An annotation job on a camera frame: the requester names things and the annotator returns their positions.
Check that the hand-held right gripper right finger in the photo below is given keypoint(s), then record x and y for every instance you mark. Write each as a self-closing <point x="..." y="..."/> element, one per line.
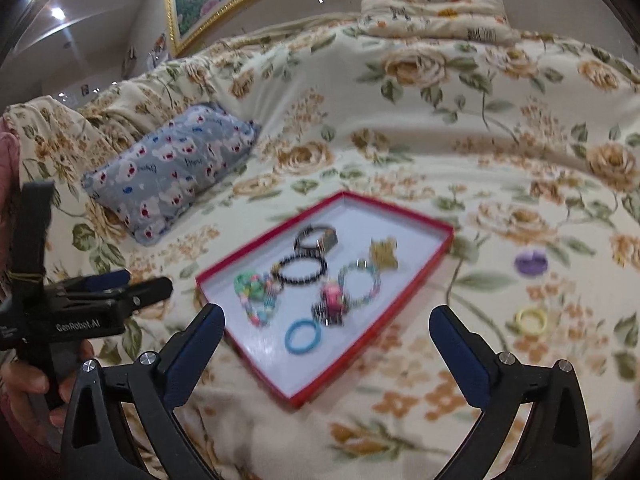
<point x="462" y="360"/>

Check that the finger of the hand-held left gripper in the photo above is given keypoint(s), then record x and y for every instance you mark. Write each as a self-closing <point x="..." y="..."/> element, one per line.
<point x="145" y="292"/>
<point x="102" y="280"/>

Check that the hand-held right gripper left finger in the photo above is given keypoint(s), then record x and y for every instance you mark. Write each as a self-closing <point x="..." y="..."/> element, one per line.
<point x="192" y="355"/>

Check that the red shallow box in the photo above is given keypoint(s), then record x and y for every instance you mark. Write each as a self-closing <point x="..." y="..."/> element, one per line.
<point x="350" y="220"/>

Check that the person's left forearm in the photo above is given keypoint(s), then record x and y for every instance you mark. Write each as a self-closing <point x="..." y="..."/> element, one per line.
<point x="7" y="175"/>

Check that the person's left hand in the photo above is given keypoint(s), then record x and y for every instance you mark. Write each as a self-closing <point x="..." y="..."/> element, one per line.
<point x="20" y="375"/>

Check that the purple hair accessory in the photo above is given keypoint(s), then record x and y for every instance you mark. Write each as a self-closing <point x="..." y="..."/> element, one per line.
<point x="531" y="263"/>

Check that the grey bear print pillow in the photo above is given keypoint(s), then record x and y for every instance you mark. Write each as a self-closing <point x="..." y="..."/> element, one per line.
<point x="170" y="170"/>

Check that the yellow flower hair clip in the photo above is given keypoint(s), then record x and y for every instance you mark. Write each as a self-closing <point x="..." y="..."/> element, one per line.
<point x="384" y="255"/>

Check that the metal wrist watch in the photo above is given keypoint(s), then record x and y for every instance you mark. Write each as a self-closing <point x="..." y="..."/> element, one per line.
<point x="327" y="242"/>

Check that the cream patterned folded pillow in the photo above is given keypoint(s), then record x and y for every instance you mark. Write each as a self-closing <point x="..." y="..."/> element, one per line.
<point x="440" y="10"/>

